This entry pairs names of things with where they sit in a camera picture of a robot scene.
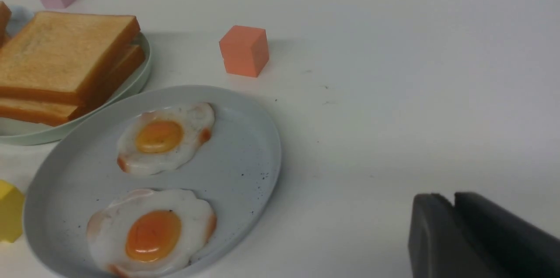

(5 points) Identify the yellow cube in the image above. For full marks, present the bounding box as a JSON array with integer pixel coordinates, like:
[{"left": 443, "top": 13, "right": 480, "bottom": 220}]
[{"left": 0, "top": 180, "right": 25, "bottom": 243}]

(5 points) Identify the grey egg plate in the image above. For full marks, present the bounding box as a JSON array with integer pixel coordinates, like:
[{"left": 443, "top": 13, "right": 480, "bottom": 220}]
[{"left": 23, "top": 86, "right": 282, "bottom": 278}]

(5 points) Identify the orange cube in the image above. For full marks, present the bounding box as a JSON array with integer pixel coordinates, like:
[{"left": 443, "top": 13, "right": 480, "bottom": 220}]
[{"left": 219, "top": 25, "right": 270, "bottom": 78}]

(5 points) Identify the fried egg at edge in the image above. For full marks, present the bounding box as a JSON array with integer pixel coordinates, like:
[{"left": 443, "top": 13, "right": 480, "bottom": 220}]
[{"left": 86, "top": 189, "right": 217, "bottom": 278}]

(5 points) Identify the toast slice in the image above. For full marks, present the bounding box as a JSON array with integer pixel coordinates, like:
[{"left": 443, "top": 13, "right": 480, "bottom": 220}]
[
  {"left": 0, "top": 11, "right": 140, "bottom": 105},
  {"left": 0, "top": 44, "right": 145, "bottom": 127},
  {"left": 0, "top": 1, "right": 12, "bottom": 47}
]

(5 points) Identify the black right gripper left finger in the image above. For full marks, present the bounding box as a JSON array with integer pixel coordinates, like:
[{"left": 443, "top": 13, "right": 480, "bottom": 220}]
[{"left": 408, "top": 194, "right": 512, "bottom": 278}]

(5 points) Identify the mint green plate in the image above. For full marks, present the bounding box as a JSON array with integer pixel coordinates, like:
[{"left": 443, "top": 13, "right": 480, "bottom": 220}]
[{"left": 0, "top": 33, "right": 153, "bottom": 146}]

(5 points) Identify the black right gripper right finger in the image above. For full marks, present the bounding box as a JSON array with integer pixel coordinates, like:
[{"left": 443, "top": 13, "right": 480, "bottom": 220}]
[{"left": 454, "top": 192, "right": 560, "bottom": 278}]

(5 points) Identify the fried egg behind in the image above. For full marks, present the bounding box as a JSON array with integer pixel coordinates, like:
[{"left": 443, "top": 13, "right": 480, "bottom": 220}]
[{"left": 116, "top": 102, "right": 215, "bottom": 177}]

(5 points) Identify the light blue bread plate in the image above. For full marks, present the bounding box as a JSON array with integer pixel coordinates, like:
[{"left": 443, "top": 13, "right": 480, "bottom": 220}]
[{"left": 6, "top": 4, "right": 35, "bottom": 37}]

